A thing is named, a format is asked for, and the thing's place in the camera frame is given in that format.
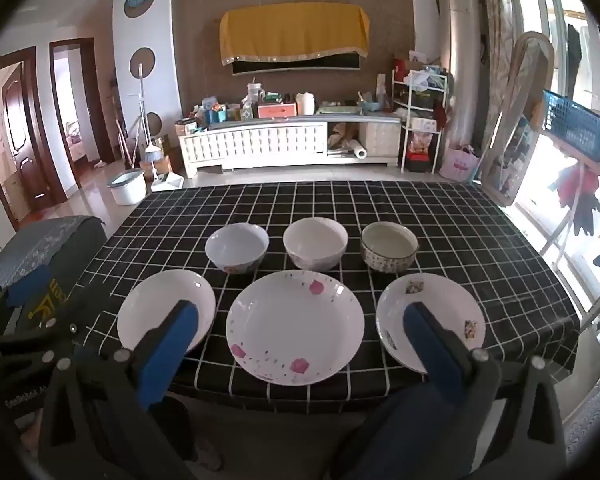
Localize brown wooden door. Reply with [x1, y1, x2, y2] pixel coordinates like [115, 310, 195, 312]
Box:
[0, 47, 56, 226]

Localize white dustpan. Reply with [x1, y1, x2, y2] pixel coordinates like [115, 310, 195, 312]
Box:
[150, 170, 184, 192]

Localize yellow cloth cover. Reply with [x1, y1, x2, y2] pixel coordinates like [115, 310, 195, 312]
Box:
[219, 2, 371, 67]

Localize brown door frame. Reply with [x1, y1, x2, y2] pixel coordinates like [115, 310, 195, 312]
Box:
[49, 39, 115, 192]

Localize white plate pink flower print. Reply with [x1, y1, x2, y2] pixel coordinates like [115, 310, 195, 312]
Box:
[226, 270, 366, 387]

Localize large floral white plate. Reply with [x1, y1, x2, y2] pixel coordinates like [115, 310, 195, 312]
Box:
[376, 273, 487, 375]

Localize white television cabinet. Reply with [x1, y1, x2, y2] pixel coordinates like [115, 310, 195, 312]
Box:
[179, 112, 403, 178]

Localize grey patterned cloth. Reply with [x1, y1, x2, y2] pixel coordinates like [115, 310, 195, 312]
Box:
[0, 215, 106, 293]

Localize person's left leg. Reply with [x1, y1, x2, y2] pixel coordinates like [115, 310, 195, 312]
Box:
[164, 392, 226, 472]

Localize white metal shelf rack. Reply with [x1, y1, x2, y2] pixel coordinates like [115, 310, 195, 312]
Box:
[392, 65, 454, 174]

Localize white pole mop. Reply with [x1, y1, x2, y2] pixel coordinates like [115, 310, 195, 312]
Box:
[128, 64, 163, 173]

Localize person's right leg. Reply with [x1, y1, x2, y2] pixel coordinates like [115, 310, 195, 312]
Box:
[325, 390, 476, 480]

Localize pink rubber gloves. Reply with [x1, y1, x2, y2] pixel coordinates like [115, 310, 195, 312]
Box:
[555, 162, 600, 237]

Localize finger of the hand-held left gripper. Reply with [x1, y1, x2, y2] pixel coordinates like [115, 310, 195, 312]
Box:
[0, 305, 98, 367]
[0, 266, 52, 341]

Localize dark jacket yellow print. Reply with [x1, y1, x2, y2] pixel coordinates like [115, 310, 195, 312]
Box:
[10, 220, 108, 333]

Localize plain white plate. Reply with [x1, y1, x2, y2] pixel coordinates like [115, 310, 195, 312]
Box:
[117, 269, 217, 356]

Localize blue plastic basket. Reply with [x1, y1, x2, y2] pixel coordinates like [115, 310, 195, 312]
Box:
[542, 90, 600, 163]

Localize speckled patterned bowl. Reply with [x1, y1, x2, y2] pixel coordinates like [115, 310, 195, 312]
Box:
[360, 221, 419, 274]

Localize woven storage basket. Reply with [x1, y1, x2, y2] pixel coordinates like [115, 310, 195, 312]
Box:
[358, 122, 401, 159]

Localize white bowl faint pattern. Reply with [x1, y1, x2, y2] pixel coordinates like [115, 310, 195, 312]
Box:
[283, 217, 349, 271]

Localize black wall television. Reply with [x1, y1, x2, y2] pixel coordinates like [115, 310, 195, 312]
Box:
[231, 52, 363, 77]

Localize black white checked tablecloth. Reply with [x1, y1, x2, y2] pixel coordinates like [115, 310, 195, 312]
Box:
[72, 180, 581, 413]

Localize silver standing air conditioner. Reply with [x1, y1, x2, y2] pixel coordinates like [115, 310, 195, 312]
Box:
[439, 0, 484, 177]

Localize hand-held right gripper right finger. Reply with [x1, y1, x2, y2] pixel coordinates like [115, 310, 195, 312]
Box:
[402, 302, 567, 480]

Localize blue round wall decoration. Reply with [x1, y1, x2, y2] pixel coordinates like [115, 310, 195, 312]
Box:
[124, 0, 157, 18]

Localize white mop bucket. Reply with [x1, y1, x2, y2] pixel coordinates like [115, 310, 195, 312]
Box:
[106, 170, 147, 206]

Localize pink drawer box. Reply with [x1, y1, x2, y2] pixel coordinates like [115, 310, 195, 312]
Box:
[257, 102, 298, 120]

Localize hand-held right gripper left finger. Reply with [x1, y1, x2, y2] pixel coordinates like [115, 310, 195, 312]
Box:
[37, 300, 201, 480]

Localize white drying rack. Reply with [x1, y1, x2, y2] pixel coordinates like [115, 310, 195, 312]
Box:
[530, 125, 600, 343]

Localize floral ironing board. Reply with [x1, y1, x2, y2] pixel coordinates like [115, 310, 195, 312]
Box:
[480, 31, 556, 207]

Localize patterned curtain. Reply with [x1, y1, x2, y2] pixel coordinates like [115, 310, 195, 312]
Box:
[479, 0, 520, 128]

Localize person's leg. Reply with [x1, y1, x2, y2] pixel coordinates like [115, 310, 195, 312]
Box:
[164, 392, 226, 472]
[325, 390, 476, 480]

